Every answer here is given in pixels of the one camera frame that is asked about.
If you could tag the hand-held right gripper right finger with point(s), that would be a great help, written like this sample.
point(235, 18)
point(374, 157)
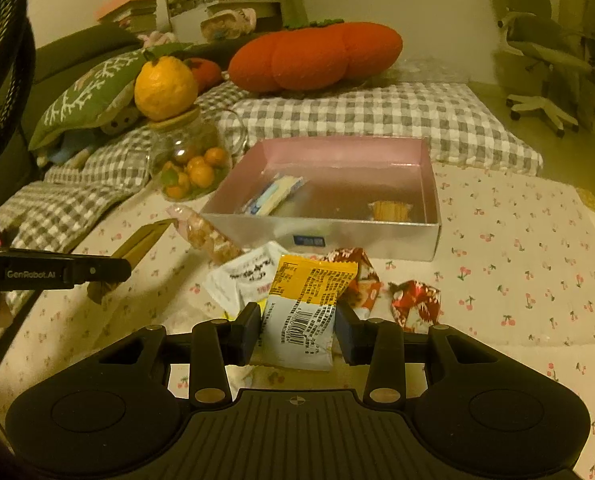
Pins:
point(346, 335)

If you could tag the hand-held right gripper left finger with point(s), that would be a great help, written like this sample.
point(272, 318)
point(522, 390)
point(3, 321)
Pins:
point(250, 332)

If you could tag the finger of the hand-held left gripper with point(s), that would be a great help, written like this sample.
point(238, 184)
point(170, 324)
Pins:
point(102, 270)

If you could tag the yellow and white snack packet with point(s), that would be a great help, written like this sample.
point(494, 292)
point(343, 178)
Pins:
point(302, 310)

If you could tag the red snack packet white print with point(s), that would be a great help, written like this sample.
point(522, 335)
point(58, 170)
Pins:
point(415, 305)

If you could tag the clear bag of snacks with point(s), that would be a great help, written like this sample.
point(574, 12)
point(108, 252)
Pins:
point(207, 237)

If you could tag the pink cardboard box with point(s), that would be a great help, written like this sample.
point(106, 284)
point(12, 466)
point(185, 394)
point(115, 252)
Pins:
point(337, 180)

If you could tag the long gold box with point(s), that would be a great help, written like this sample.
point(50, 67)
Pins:
point(142, 242)

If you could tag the red patterned snack packet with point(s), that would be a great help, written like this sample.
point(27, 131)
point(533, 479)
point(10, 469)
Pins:
point(362, 280)

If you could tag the blue and white snack packet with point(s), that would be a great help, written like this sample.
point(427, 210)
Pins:
point(272, 195)

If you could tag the glass jar of small oranges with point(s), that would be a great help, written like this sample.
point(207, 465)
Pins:
point(192, 160)

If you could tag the small bear plush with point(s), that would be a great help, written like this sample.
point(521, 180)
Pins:
point(120, 120)

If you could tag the green pillow white pattern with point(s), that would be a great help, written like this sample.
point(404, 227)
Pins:
point(82, 95)

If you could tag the cherry print sheet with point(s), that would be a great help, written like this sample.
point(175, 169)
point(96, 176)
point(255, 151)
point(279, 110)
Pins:
point(502, 240)

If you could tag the large orange citrus fruit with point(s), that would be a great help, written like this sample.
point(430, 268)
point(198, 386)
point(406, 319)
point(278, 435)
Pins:
point(165, 90)

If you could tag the small orange plush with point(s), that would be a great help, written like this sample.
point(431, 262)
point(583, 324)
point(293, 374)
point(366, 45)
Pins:
point(205, 72)

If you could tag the grey checkered blanket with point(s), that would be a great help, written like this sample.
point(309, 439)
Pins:
point(377, 110)

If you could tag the dark green sofa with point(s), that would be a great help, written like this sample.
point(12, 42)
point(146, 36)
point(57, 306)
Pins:
point(77, 42)

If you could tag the small pink plush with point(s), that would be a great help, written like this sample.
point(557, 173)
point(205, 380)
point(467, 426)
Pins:
point(157, 38)

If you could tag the white bookshelf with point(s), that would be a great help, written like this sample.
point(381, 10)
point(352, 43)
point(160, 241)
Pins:
point(187, 22)

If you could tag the stack of books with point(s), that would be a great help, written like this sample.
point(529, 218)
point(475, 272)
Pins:
point(132, 10)

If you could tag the pink plush toy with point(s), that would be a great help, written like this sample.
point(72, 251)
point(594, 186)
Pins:
point(227, 22)

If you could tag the red pumpkin cushion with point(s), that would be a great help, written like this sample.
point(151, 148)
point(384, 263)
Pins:
point(312, 57)

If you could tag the white office chair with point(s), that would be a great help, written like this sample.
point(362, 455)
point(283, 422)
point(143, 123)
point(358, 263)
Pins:
point(532, 35)

